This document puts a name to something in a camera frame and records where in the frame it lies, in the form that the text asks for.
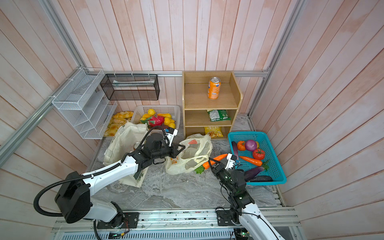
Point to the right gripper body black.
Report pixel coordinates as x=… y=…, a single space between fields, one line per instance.
x=224 y=175

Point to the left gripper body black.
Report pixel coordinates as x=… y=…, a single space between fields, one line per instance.
x=165 y=150

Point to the orange carrot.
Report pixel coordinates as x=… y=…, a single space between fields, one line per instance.
x=255 y=162
x=206 y=166

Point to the yellow plastic bag orange print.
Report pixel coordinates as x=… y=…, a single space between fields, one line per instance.
x=197 y=152

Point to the cream canvas tote bag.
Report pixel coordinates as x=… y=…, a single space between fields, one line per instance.
x=124 y=141

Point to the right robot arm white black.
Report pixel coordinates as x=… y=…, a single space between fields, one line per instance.
x=243 y=209

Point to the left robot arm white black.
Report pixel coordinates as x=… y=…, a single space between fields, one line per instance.
x=74 y=196

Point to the purple eggplant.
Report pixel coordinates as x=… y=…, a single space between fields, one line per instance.
x=252 y=173

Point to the dark green cucumber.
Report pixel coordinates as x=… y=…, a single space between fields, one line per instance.
x=259 y=179

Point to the pink dragon fruit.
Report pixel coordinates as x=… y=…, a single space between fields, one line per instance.
x=153 y=121

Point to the yellow chips packet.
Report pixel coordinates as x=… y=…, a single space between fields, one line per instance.
x=214 y=132

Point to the red tomato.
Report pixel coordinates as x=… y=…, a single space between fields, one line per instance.
x=259 y=154

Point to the small orange pumpkin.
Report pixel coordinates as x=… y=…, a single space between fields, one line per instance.
x=241 y=146

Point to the purple onion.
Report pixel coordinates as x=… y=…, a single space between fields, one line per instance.
x=251 y=145

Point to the yellow lemon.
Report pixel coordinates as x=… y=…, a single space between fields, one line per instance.
x=151 y=112

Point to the white plastic fruit basket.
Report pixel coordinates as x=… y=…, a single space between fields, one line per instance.
x=172 y=112

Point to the teal plastic basket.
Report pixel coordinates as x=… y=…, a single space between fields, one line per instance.
x=275 y=170

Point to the green snack packet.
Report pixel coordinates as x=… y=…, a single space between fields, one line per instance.
x=218 y=115

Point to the tray of yellow breads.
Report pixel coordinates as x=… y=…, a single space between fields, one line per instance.
x=117 y=121

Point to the wooden shelf unit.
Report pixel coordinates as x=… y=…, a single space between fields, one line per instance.
x=196 y=102

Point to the orange soda can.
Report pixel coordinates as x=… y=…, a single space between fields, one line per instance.
x=214 y=88

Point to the black mesh basket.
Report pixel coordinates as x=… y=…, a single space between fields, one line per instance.
x=131 y=87

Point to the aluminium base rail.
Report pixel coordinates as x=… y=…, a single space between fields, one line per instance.
x=184 y=224

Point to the white wire rack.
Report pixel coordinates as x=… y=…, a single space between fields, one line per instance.
x=84 y=104

